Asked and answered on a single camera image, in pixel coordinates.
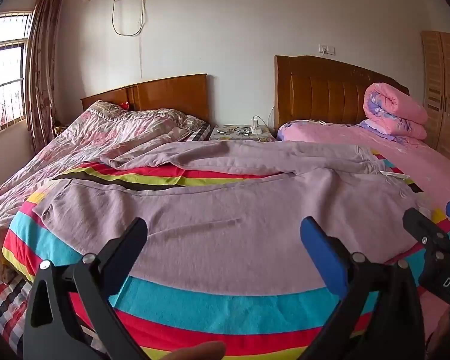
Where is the purple floral pillow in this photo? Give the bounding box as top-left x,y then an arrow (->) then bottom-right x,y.
356,119 -> 398,144

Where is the padded wooden headboard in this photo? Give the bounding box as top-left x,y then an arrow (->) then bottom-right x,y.
274,55 -> 410,132

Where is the barred window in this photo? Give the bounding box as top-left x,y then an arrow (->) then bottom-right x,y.
0,9 -> 33,142

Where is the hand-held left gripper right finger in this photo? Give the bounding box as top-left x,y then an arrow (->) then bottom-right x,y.
300,216 -> 426,360

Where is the person's left hand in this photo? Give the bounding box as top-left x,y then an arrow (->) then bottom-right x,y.
160,341 -> 226,360

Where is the colourful striped blanket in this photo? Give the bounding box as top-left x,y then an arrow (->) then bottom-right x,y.
2,150 -> 450,360

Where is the lilac sweater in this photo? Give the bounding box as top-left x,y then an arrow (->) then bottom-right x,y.
33,140 -> 436,295

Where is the light wooden wardrobe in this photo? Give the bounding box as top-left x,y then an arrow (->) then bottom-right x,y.
420,31 -> 450,169

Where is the pink bedsheet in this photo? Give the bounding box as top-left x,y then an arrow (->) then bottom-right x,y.
277,119 -> 450,349

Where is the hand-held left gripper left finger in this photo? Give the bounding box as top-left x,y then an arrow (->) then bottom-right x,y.
22,217 -> 149,360

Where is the brown patterned curtain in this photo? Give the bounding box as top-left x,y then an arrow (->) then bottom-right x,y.
24,0 -> 67,154

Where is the plaid bed sheet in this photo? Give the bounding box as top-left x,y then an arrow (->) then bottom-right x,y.
0,266 -> 109,360

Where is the plain wooden headboard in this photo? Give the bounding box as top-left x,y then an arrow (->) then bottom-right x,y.
80,74 -> 209,122

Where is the rolled pink quilt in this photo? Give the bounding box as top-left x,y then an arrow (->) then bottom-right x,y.
363,82 -> 429,140

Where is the air conditioner cable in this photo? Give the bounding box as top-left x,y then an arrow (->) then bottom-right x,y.
111,0 -> 147,37

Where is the nightstand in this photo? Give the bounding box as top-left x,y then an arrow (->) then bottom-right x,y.
209,124 -> 277,142

